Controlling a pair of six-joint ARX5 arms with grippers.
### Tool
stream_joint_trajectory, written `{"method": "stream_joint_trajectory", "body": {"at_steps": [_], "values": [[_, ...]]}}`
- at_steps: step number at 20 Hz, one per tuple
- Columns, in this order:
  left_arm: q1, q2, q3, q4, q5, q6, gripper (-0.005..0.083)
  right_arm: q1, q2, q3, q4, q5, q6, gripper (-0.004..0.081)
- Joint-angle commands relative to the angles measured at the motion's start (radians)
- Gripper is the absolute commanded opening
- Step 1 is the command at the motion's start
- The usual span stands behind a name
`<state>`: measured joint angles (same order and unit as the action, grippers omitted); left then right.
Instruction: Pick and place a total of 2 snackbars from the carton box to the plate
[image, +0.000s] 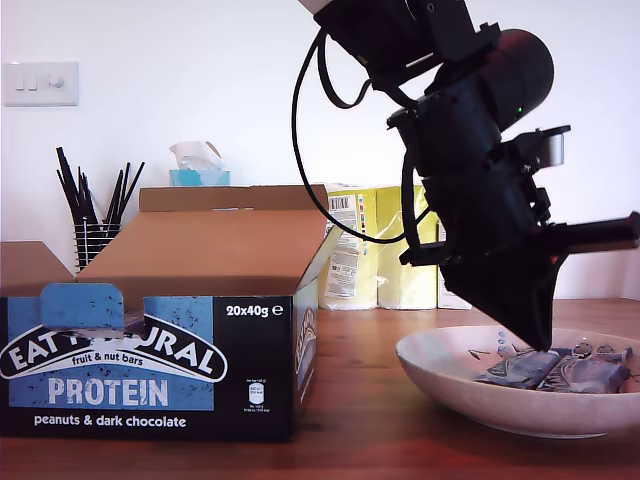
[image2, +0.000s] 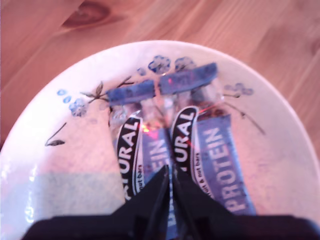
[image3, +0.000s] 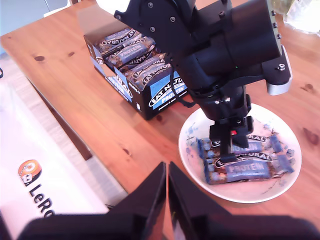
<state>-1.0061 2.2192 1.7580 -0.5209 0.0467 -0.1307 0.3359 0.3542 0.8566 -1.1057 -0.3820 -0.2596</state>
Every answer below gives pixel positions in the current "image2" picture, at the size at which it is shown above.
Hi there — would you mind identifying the white floral ceramic plate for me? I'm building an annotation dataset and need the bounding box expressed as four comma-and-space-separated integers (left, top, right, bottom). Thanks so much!
0, 39, 320, 240

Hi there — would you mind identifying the blue protein snack bar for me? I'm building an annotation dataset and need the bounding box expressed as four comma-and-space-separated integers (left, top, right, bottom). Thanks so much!
159, 61, 258, 216
106, 80, 175, 205

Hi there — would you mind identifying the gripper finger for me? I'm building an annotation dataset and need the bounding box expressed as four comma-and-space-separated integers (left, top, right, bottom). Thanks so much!
111, 164, 169, 240
172, 167, 235, 240

